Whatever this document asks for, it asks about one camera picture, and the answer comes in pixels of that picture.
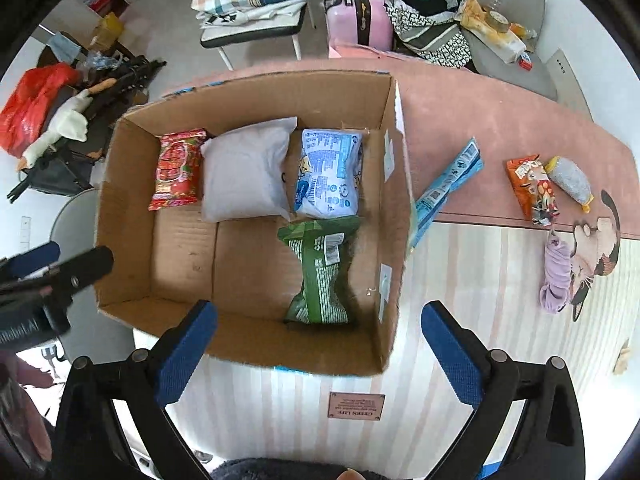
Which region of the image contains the metal frame chair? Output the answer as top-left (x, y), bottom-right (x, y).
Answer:
top-left (200, 0), bottom-right (321, 72)

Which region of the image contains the red snack packet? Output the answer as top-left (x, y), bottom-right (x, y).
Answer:
top-left (148, 128), bottom-right (208, 212)

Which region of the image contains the pink suitcase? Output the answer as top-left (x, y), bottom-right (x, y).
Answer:
top-left (324, 0), bottom-right (396, 59)

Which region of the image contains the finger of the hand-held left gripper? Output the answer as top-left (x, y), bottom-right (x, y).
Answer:
top-left (0, 246), bottom-right (115, 297)
top-left (0, 241), bottom-right (62, 282)

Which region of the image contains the grey round stool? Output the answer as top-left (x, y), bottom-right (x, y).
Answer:
top-left (50, 187), bottom-right (104, 262)

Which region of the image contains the grey board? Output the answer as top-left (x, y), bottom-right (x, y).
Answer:
top-left (546, 49), bottom-right (595, 122)

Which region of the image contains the grey pouch with yellow end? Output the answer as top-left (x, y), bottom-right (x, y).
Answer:
top-left (544, 156), bottom-right (595, 211)

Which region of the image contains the pink blanket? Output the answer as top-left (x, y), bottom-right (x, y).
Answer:
top-left (160, 45), bottom-right (639, 239)

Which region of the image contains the person's left hand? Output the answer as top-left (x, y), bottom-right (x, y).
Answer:
top-left (0, 350), bottom-right (54, 391)

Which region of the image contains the long light blue packet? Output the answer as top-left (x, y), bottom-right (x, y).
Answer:
top-left (407, 137), bottom-right (485, 253)

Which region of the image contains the white goose plush toy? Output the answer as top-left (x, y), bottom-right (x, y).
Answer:
top-left (16, 80), bottom-right (109, 172)

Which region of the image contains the lilac cloth bundle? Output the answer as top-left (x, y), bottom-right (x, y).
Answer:
top-left (538, 230), bottom-right (573, 315)

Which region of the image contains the yellow box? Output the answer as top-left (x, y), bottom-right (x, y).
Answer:
top-left (89, 12), bottom-right (126, 52)

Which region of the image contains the red plastic bag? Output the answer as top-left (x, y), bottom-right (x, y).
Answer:
top-left (0, 63), bottom-right (82, 157)

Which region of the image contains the white pillow-shaped packet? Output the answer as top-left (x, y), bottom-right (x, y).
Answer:
top-left (199, 116), bottom-right (299, 224)

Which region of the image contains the blue and white packet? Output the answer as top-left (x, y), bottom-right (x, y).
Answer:
top-left (291, 128), bottom-right (364, 220)

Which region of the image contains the orange snack packet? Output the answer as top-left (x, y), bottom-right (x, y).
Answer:
top-left (506, 154), bottom-right (561, 228)

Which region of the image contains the black bag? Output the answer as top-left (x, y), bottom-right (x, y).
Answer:
top-left (7, 55), bottom-right (168, 204)

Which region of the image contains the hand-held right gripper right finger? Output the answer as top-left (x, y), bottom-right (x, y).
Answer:
top-left (420, 300), bottom-right (586, 480)

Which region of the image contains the brown cardboard box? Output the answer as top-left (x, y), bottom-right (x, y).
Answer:
top-left (94, 72), bottom-right (417, 377)

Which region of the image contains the green snack packet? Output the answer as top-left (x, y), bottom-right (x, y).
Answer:
top-left (277, 215), bottom-right (363, 326)

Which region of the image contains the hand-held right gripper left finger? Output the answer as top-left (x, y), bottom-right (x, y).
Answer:
top-left (52, 300), bottom-right (221, 480)

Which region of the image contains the white printed cloth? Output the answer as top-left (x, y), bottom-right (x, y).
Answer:
top-left (199, 0), bottom-right (309, 30)

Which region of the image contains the patterned tote bag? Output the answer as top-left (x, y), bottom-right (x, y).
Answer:
top-left (384, 0), bottom-right (475, 69)

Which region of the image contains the yellow plastic packet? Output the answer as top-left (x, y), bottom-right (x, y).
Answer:
top-left (459, 0), bottom-right (502, 42)

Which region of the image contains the blue face mask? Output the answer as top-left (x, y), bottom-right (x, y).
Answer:
top-left (49, 31), bottom-right (84, 64)

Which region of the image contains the brown blanket label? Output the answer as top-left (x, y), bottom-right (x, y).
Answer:
top-left (328, 391), bottom-right (386, 422)

